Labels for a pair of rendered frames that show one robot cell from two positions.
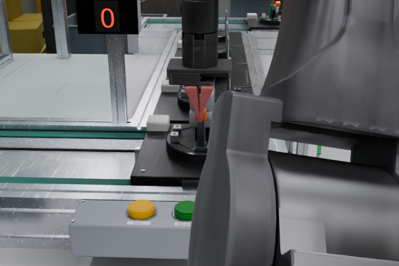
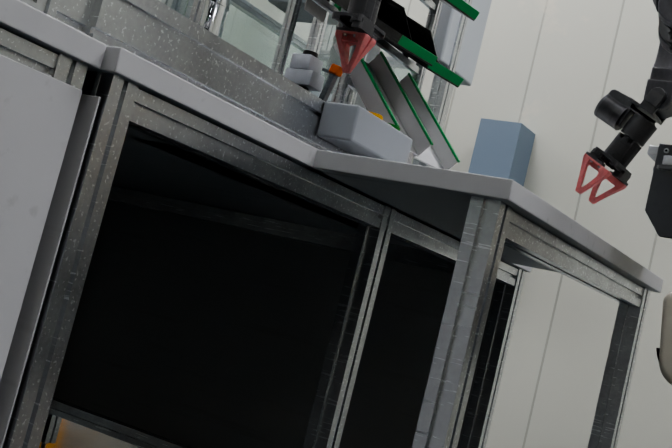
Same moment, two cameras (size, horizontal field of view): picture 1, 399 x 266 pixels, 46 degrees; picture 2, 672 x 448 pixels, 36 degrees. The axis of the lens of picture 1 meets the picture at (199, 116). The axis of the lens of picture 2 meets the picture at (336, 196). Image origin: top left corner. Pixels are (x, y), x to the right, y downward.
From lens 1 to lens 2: 1.80 m
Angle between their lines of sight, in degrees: 66
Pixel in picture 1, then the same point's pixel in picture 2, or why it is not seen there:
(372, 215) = not seen: outside the picture
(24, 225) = (284, 115)
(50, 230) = (297, 127)
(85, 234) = (364, 120)
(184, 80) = (367, 28)
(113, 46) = not seen: outside the picture
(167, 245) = (394, 148)
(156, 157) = not seen: hidden behind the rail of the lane
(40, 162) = not seen: hidden behind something
